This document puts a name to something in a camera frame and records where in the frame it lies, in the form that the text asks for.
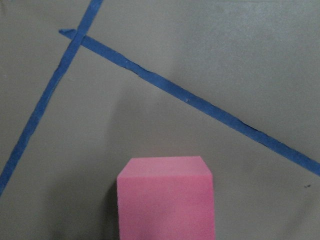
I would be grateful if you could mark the red foam block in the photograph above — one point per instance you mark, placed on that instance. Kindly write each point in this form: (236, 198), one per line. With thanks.
(166, 198)

